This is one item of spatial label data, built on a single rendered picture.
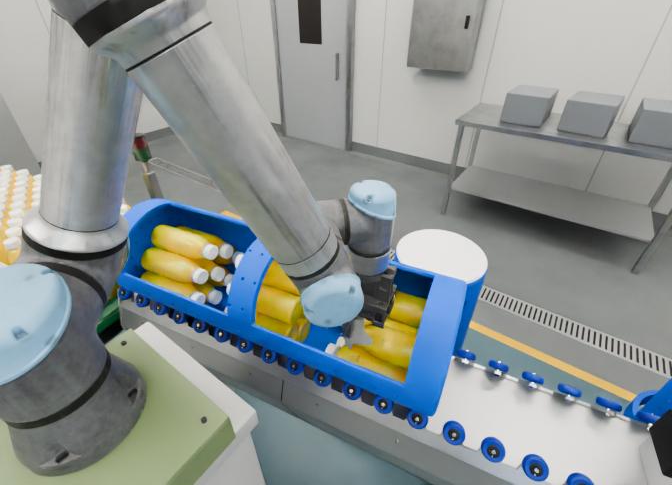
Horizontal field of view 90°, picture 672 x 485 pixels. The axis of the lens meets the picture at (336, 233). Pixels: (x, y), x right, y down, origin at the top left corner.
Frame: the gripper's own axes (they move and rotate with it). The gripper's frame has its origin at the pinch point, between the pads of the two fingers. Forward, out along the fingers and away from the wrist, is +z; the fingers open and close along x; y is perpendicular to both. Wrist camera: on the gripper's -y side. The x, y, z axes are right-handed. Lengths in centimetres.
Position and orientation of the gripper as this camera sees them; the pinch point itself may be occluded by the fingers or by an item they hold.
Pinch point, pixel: (353, 332)
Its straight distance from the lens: 76.1
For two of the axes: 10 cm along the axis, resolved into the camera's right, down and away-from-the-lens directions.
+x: 4.2, -5.1, 7.5
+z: -0.1, 8.3, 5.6
